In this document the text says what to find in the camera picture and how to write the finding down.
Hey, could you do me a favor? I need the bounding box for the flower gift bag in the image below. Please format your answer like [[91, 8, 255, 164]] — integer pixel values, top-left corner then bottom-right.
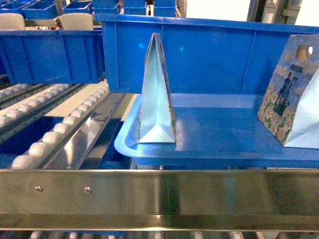
[[138, 33, 176, 143], [257, 34, 319, 149]]

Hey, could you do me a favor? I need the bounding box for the blue plastic tray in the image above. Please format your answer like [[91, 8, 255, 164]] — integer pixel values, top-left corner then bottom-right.
[[115, 94, 319, 168]]

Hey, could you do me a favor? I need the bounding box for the large blue bin behind tray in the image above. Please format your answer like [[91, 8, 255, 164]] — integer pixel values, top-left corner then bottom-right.
[[95, 13, 319, 95]]

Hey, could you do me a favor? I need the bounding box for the white roller track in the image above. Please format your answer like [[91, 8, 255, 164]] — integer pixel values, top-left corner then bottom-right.
[[9, 83, 109, 170]]

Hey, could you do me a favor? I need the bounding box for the grey chair backrest right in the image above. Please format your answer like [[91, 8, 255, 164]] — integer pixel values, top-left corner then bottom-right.
[[59, 13, 94, 30]]

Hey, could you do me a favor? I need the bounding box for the grey chair backrest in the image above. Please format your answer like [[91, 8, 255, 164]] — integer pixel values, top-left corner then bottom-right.
[[59, 13, 94, 30], [0, 13, 25, 30]]

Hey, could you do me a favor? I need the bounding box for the blue bin on left rollers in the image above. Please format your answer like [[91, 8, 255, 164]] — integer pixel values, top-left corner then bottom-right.
[[0, 30, 106, 84]]

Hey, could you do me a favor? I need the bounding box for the grey chair backrest left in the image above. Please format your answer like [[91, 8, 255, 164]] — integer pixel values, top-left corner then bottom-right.
[[0, 13, 25, 30]]

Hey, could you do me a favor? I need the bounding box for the stainless steel front rail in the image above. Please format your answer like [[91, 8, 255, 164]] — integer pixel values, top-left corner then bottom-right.
[[0, 169, 319, 232]]

